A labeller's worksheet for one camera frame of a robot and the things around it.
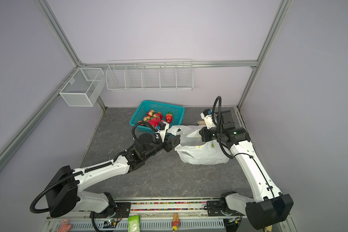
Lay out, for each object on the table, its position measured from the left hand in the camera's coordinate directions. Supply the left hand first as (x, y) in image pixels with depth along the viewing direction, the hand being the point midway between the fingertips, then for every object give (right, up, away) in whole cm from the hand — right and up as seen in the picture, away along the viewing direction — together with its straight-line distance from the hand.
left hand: (177, 135), depth 74 cm
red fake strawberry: (-7, +10, +35) cm, 37 cm away
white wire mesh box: (-65, +29, +23) cm, 75 cm away
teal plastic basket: (0, +14, +37) cm, 40 cm away
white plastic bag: (+7, -7, -7) cm, 12 cm away
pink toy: (-53, -43, -6) cm, 68 cm away
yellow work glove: (+19, +6, +38) cm, 43 cm away
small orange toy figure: (0, -41, -6) cm, 42 cm away
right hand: (+13, +1, +1) cm, 13 cm away
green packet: (-20, -42, -6) cm, 47 cm away
